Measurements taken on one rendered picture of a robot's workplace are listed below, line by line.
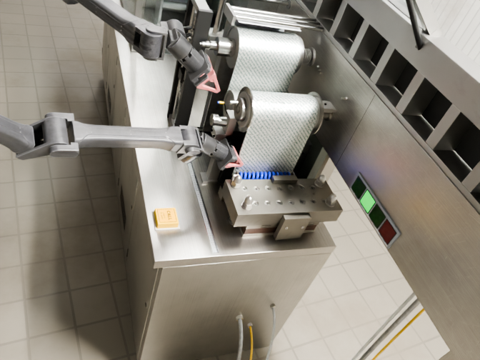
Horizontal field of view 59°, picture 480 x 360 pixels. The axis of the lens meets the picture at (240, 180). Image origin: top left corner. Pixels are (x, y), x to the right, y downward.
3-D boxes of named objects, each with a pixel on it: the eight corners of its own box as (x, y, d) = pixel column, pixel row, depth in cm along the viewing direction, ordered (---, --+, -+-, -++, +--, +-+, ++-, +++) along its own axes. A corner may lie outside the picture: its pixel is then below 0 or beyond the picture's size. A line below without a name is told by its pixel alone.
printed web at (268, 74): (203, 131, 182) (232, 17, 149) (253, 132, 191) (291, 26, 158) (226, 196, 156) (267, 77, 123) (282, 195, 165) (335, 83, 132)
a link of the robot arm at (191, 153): (191, 150, 126) (185, 124, 128) (166, 166, 132) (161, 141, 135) (218, 155, 135) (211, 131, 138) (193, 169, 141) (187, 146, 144)
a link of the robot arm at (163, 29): (142, 60, 115) (146, 30, 109) (139, 38, 122) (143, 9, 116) (186, 65, 119) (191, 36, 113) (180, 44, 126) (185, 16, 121)
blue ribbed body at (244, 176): (235, 176, 150) (237, 169, 147) (288, 176, 158) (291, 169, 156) (238, 183, 147) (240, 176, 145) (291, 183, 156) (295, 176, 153)
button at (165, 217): (153, 212, 142) (154, 208, 140) (174, 211, 145) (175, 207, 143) (156, 228, 137) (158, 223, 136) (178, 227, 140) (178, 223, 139)
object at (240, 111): (233, 119, 141) (234, 96, 139) (238, 120, 142) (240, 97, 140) (241, 121, 134) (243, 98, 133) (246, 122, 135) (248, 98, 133)
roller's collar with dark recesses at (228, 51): (212, 49, 151) (216, 33, 147) (228, 51, 153) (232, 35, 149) (216, 58, 146) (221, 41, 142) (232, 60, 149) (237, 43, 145)
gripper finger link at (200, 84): (211, 102, 126) (191, 83, 119) (206, 88, 131) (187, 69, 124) (229, 88, 124) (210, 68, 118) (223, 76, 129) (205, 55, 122)
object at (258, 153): (231, 174, 149) (246, 133, 137) (290, 174, 158) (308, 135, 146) (232, 175, 149) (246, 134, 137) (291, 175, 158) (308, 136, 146)
